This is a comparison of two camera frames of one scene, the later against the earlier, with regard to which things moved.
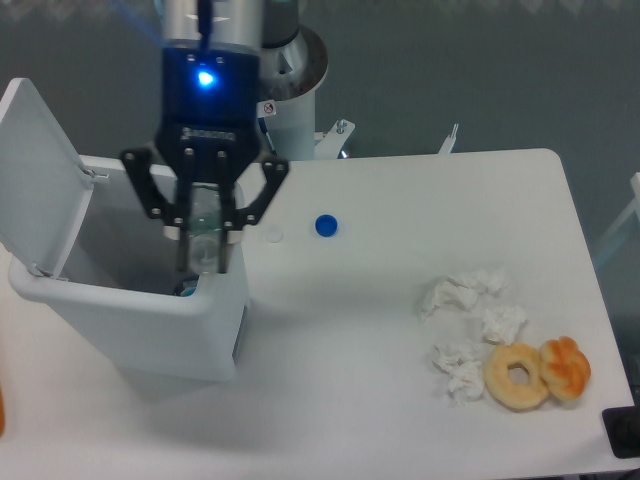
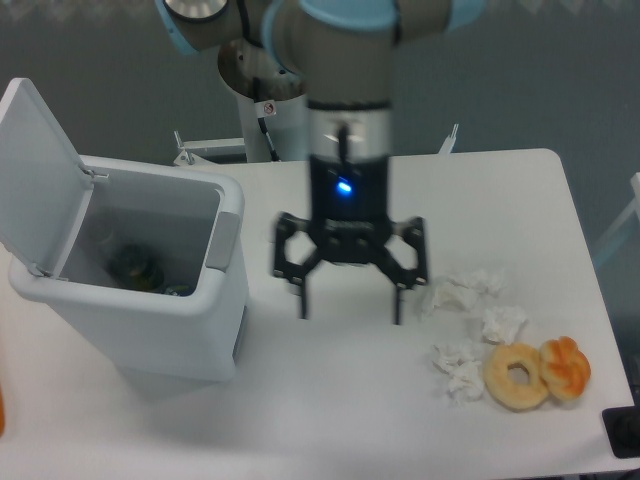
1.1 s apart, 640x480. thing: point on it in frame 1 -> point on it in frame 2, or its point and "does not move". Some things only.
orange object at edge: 2,412 does not move
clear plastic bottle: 204,227 -> 135,266
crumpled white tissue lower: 461,364 does not move
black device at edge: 622,425 does not move
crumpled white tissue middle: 503,325 does not move
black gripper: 210,125 -> 350,208
